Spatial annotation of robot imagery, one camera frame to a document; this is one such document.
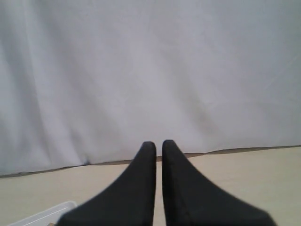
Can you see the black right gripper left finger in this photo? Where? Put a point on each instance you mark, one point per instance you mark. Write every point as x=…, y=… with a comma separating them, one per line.
x=128, y=201

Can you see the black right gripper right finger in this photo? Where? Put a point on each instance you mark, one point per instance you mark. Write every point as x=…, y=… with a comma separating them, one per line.
x=191, y=199

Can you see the white rectangular plastic tray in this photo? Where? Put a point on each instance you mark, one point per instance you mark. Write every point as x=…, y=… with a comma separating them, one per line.
x=51, y=215

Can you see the white backdrop curtain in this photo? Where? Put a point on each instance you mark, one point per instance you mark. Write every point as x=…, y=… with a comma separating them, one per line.
x=87, y=81

